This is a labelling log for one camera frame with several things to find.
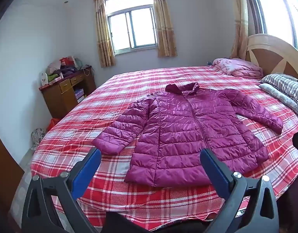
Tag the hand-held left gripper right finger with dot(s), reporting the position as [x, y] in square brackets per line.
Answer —
[214, 172]

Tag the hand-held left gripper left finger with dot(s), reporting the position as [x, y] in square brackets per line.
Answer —
[87, 172]

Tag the purple down jacket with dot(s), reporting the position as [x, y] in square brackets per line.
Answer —
[182, 131]

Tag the pile of bags and clothes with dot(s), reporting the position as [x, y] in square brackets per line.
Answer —
[64, 70]

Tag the grey floral pillow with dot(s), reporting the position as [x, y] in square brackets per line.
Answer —
[279, 97]

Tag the bed with red plaid sheet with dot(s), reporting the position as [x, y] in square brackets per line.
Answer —
[90, 116]

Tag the red bag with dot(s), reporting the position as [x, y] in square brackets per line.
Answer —
[53, 123]

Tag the striped pillow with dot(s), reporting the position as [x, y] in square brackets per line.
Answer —
[284, 85]

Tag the patterned crumpled cloth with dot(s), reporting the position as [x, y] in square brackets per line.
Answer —
[37, 137]

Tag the stack of boxes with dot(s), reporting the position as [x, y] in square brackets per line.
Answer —
[79, 95]

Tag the brown wooden desk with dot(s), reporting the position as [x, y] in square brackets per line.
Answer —
[64, 97]

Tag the brown wooden door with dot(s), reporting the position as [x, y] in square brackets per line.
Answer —
[3, 174]

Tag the wooden headboard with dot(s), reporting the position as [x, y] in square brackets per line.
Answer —
[272, 53]

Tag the pink folded quilt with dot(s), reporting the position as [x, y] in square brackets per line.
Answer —
[236, 68]

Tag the yellow patterned curtain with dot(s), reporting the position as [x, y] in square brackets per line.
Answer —
[239, 29]
[102, 41]
[164, 29]

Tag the large bright window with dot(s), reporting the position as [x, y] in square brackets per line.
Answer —
[272, 9]

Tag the sliding window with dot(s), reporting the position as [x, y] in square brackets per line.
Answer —
[129, 24]

